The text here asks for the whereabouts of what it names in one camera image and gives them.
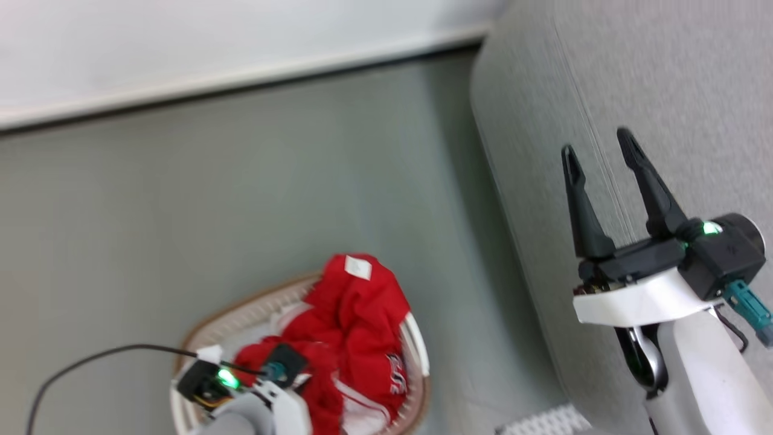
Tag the white perforated laundry basket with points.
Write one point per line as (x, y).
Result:
(253, 311)

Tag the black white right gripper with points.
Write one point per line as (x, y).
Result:
(640, 296)

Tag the red white jersey garment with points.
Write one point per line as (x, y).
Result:
(356, 326)

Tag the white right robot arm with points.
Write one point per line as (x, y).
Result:
(706, 374)

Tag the white skirting board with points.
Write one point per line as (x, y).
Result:
(241, 75)

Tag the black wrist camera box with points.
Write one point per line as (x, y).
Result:
(728, 254)
(288, 357)

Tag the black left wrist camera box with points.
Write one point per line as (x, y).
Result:
(288, 357)

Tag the white ribbed object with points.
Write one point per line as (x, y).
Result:
(543, 423)

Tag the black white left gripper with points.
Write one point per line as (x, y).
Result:
(202, 383)

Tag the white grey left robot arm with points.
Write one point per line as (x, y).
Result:
(266, 414)

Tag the grey fabric sofa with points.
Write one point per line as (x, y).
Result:
(634, 72)

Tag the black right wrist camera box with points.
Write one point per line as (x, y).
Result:
(728, 254)

